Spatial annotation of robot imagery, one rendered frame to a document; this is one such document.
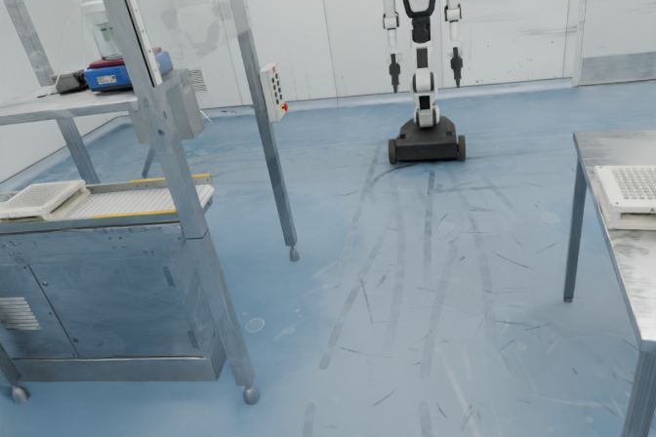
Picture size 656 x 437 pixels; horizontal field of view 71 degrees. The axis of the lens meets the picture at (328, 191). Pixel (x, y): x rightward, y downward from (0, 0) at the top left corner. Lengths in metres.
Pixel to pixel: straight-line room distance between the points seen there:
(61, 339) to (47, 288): 0.29
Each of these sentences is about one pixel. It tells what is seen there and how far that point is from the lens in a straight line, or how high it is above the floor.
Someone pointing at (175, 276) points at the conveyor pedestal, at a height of 0.59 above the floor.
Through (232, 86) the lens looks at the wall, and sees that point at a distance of 5.76.
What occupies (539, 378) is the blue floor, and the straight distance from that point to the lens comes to 2.11.
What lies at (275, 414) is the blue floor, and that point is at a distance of 2.05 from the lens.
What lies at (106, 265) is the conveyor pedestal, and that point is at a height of 0.65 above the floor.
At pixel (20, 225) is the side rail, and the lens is 1.99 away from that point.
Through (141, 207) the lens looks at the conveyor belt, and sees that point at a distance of 1.84.
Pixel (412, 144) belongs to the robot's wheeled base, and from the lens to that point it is 3.63.
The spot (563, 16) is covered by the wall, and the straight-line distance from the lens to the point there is 5.25.
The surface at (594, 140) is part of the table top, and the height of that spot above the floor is 0.82.
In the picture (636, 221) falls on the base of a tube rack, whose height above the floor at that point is 0.85.
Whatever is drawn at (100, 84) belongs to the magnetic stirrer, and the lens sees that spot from 1.64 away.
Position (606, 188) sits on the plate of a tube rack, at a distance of 1.49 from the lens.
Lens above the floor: 1.58
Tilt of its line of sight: 27 degrees down
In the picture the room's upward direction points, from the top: 10 degrees counter-clockwise
